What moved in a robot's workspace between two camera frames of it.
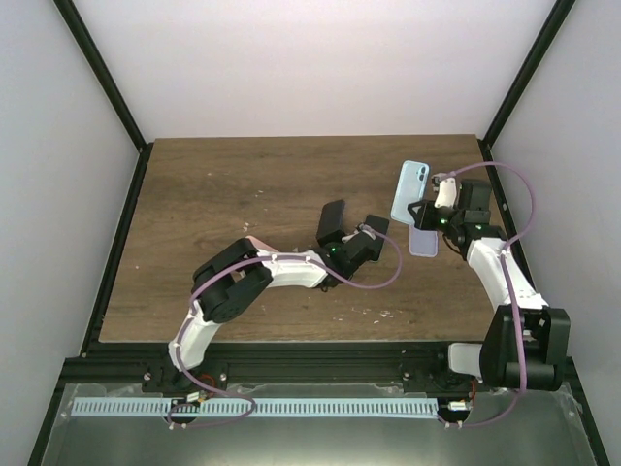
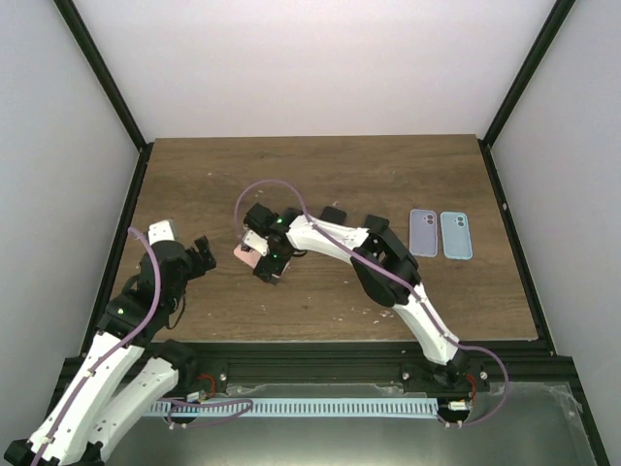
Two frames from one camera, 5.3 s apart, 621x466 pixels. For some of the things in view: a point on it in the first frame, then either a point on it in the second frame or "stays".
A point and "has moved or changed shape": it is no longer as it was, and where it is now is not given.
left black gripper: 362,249 → 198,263
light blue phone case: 411,187 has moved or changed shape
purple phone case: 422,243 stays
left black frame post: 105,76 stays
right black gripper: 422,221 → 262,266
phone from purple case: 377,223 stays
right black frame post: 535,55 stays
